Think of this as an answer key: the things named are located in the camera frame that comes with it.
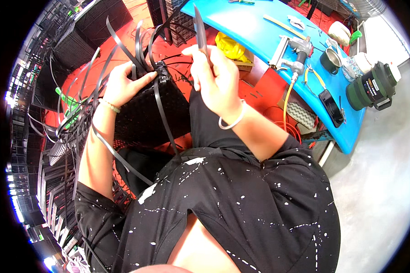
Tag person's left hand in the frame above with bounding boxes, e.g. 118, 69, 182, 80
102, 61, 158, 108

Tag person's right hand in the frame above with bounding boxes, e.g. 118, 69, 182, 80
181, 44, 243, 117

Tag metal blade tool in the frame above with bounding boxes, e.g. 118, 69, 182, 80
192, 3, 214, 70

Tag black woven rattan basket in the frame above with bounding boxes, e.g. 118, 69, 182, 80
114, 61, 192, 148

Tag yellow plastic bag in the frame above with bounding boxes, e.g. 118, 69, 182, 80
214, 31, 252, 63

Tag cardboard box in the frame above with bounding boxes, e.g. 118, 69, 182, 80
232, 51, 256, 73

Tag dark woven crate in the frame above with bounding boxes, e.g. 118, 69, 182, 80
146, 0, 200, 48

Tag silver bangle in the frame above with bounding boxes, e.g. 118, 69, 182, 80
218, 99, 247, 130

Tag blue table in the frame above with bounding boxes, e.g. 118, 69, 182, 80
180, 0, 367, 155

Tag yellow wooden stick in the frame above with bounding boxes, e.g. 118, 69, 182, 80
263, 14, 307, 40

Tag grey pneumatic staple gun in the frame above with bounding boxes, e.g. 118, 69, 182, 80
268, 35, 315, 76

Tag white cloth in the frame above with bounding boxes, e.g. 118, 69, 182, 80
287, 15, 307, 31

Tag grey foam pad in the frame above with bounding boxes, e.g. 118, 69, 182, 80
286, 101, 318, 131

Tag stack of black woven panels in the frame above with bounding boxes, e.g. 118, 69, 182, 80
51, 0, 134, 70

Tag metal cup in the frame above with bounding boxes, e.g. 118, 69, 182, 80
319, 47, 342, 75

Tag green plastic piece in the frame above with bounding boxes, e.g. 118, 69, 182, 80
55, 87, 81, 129

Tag black phone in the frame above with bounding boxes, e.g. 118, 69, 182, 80
318, 89, 345, 129

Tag bundle of black rattan strips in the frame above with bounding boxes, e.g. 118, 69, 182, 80
54, 15, 192, 202

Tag cream tape roll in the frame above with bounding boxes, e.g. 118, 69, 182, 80
328, 21, 352, 47

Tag person's body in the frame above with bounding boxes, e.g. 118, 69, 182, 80
74, 135, 342, 273

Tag large green flask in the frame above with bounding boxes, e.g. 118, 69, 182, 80
345, 61, 402, 112

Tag metal storage racks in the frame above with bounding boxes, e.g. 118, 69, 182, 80
6, 51, 87, 261

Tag green bead bracelet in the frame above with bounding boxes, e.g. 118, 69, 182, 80
98, 98, 122, 114

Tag yellow air hose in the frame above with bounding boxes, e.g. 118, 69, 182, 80
282, 73, 300, 134

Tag orange hose coil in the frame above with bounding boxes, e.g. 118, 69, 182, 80
262, 105, 303, 144

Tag yellow handled pliers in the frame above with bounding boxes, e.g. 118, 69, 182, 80
304, 64, 327, 91

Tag wire guard fan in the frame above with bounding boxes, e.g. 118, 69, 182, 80
341, 0, 387, 20

